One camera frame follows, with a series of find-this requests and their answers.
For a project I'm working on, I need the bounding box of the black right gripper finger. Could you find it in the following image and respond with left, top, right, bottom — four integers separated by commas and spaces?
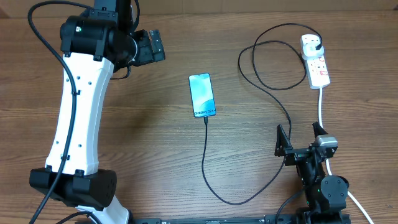
274, 125, 293, 157
312, 122, 327, 138

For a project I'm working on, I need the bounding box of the Samsung Galaxy smartphone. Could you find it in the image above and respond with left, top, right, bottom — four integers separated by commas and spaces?
188, 73, 216, 118

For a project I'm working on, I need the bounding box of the black USB charging cable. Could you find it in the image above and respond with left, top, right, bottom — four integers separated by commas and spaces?
201, 22, 323, 206

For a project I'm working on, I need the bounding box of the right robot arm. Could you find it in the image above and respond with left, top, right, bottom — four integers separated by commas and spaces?
274, 122, 351, 224

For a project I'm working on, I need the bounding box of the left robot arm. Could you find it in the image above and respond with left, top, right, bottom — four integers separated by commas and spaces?
29, 0, 165, 223

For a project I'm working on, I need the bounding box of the white power strip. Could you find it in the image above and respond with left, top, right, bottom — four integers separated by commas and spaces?
300, 34, 330, 90

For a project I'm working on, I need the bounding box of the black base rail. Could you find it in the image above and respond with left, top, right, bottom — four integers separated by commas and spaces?
131, 215, 305, 224

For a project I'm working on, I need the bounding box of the white USB wall charger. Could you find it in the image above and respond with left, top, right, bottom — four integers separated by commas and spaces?
302, 44, 325, 60

